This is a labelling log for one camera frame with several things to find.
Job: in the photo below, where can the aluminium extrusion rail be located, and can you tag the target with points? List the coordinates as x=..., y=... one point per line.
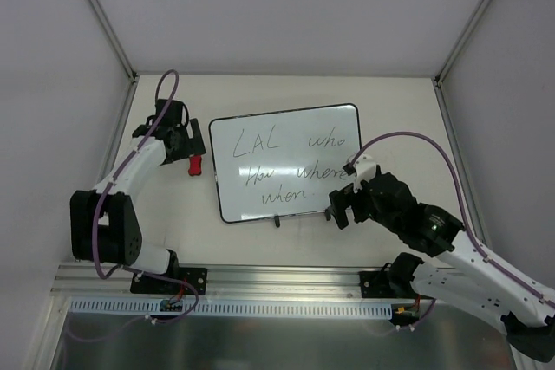
x=229, y=282

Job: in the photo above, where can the white whiteboard black frame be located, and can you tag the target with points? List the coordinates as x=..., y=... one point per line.
x=282, y=164

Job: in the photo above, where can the left aluminium frame post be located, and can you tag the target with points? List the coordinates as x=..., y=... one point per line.
x=114, y=43

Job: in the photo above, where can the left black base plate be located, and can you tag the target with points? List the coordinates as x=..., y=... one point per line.
x=186, y=278

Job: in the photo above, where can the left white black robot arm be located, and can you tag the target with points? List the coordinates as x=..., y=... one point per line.
x=103, y=222

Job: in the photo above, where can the red whiteboard eraser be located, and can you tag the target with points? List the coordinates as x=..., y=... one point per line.
x=195, y=165

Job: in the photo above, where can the white slotted cable duct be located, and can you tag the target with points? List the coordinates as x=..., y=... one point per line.
x=232, y=308

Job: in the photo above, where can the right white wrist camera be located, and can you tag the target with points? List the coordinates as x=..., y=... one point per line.
x=364, y=169

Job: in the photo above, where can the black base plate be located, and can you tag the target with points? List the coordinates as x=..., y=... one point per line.
x=374, y=284
x=186, y=278

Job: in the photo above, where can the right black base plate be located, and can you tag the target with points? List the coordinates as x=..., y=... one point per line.
x=374, y=284

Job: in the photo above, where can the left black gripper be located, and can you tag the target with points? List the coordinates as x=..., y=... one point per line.
x=193, y=141

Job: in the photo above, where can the right aluminium frame post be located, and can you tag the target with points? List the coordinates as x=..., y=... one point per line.
x=439, y=81

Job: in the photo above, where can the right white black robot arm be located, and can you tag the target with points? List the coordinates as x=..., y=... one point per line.
x=448, y=263

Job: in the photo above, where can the aluminium frame post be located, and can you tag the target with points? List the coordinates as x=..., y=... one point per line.
x=114, y=43
x=439, y=81

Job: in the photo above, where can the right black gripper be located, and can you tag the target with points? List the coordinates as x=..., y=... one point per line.
x=342, y=207

